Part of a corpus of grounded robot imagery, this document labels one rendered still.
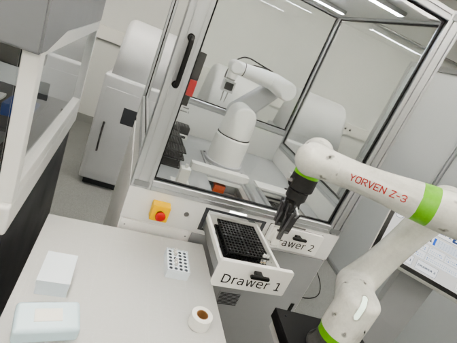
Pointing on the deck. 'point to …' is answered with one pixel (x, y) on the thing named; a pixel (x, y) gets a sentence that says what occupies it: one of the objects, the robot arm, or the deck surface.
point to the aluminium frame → (151, 153)
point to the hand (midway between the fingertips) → (275, 235)
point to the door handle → (184, 60)
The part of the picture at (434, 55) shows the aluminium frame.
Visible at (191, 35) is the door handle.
